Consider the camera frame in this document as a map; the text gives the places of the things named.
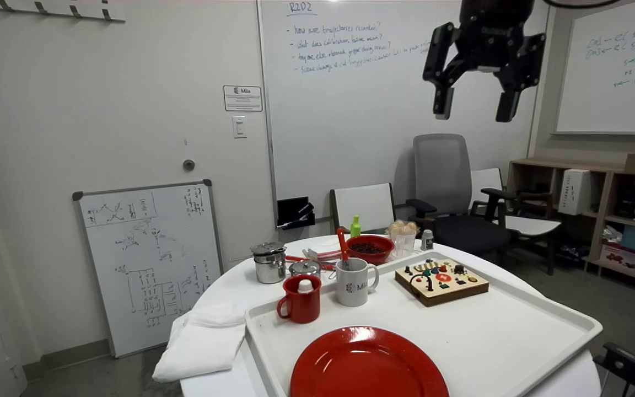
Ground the white mug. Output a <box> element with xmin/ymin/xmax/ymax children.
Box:
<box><xmin>332</xmin><ymin>255</ymin><xmax>382</xmax><ymax>308</ymax></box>

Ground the red handled metal spoon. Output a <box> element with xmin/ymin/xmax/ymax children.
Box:
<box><xmin>332</xmin><ymin>224</ymin><xmax>353</xmax><ymax>265</ymax></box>

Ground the red bowl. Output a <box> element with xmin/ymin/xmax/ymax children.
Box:
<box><xmin>343</xmin><ymin>234</ymin><xmax>396</xmax><ymax>267</ymax></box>

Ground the small metal cup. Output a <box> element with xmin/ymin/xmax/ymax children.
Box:
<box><xmin>286</xmin><ymin>260</ymin><xmax>324</xmax><ymax>280</ymax></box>

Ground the grey office chair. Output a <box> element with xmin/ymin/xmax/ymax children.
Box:
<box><xmin>393</xmin><ymin>131</ymin><xmax>519</xmax><ymax>260</ymax></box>

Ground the red plate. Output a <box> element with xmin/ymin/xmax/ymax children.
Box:
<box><xmin>288</xmin><ymin>324</ymin><xmax>453</xmax><ymax>397</ymax></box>

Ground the red mug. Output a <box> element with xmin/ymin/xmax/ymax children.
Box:
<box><xmin>275</xmin><ymin>273</ymin><xmax>324</xmax><ymax>327</ymax></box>

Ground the red and white box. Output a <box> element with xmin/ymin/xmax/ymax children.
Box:
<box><xmin>599</xmin><ymin>239</ymin><xmax>635</xmax><ymax>275</ymax></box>

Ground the white square panel chair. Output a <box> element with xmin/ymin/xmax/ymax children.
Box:
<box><xmin>331</xmin><ymin>180</ymin><xmax>396</xmax><ymax>236</ymax></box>

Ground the white plastic tray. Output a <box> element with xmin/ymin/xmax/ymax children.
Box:
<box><xmin>244</xmin><ymin>249</ymin><xmax>604</xmax><ymax>397</ymax></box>

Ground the wooden shelf unit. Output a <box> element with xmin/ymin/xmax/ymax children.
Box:
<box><xmin>508</xmin><ymin>156</ymin><xmax>635</xmax><ymax>291</ymax></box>

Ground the white wall sign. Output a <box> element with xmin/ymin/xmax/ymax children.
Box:
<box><xmin>220</xmin><ymin>82</ymin><xmax>264</xmax><ymax>115</ymax></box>

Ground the white light switch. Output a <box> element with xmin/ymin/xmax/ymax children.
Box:
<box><xmin>231</xmin><ymin>112</ymin><xmax>249</xmax><ymax>141</ymax></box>

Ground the red handled utensil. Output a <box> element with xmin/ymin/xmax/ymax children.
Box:
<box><xmin>285</xmin><ymin>247</ymin><xmax>346</xmax><ymax>269</ymax></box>

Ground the white chair with black armrest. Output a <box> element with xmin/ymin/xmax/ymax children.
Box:
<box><xmin>470</xmin><ymin>165</ymin><xmax>565</xmax><ymax>277</ymax></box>

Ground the wall coat hook rack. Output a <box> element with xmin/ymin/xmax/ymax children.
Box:
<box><xmin>0</xmin><ymin>0</ymin><xmax>127</xmax><ymax>23</ymax></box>

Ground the small framed leaning whiteboard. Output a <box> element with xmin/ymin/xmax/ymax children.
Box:
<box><xmin>71</xmin><ymin>177</ymin><xmax>224</xmax><ymax>359</ymax></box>

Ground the white binder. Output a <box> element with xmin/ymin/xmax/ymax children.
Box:
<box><xmin>558</xmin><ymin>165</ymin><xmax>595</xmax><ymax>215</ymax></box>

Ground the small black case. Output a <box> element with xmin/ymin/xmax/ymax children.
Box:
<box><xmin>275</xmin><ymin>194</ymin><xmax>317</xmax><ymax>231</ymax></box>

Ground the wooden peg board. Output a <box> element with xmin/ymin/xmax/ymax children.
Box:
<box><xmin>393</xmin><ymin>255</ymin><xmax>492</xmax><ymax>308</ymax></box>

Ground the whiteboard with teal writing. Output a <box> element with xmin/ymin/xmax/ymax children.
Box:
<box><xmin>555</xmin><ymin>0</ymin><xmax>635</xmax><ymax>139</ymax></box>

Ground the metal canister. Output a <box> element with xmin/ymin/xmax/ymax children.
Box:
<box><xmin>249</xmin><ymin>239</ymin><xmax>288</xmax><ymax>287</ymax></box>

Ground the clear plastic cup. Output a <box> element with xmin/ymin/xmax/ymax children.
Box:
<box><xmin>387</xmin><ymin>219</ymin><xmax>421</xmax><ymax>255</ymax></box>

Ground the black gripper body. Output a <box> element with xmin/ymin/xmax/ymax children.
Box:
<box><xmin>454</xmin><ymin>0</ymin><xmax>536</xmax><ymax>74</ymax></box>

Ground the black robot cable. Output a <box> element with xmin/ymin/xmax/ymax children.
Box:
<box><xmin>543</xmin><ymin>0</ymin><xmax>622</xmax><ymax>10</ymax></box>

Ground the white cloth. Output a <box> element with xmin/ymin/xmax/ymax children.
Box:
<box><xmin>150</xmin><ymin>300</ymin><xmax>249</xmax><ymax>383</ymax></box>

